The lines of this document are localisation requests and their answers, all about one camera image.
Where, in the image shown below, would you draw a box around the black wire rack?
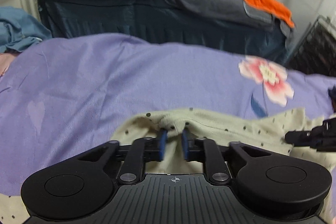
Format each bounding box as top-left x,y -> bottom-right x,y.
286,15 -> 336,78

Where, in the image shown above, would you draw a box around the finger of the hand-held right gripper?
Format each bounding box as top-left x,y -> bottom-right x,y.
285,115 -> 336,154

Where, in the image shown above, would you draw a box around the orange cloth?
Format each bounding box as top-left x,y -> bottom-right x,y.
232,0 -> 295,28

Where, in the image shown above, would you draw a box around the dark blue bed skirt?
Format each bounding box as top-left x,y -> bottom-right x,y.
39,0 -> 288,63

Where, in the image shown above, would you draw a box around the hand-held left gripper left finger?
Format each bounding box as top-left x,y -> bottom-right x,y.
77,129 -> 169,186

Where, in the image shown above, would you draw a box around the purple floral bed sheet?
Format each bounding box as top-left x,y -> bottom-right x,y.
0,32 -> 336,198

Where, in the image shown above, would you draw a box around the cream dotted knit garment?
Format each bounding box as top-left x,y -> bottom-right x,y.
0,107 -> 336,224

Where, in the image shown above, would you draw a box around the blue quilt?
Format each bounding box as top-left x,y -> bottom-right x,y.
0,6 -> 52,54

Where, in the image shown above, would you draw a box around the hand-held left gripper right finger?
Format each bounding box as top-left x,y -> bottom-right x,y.
181,127 -> 277,186

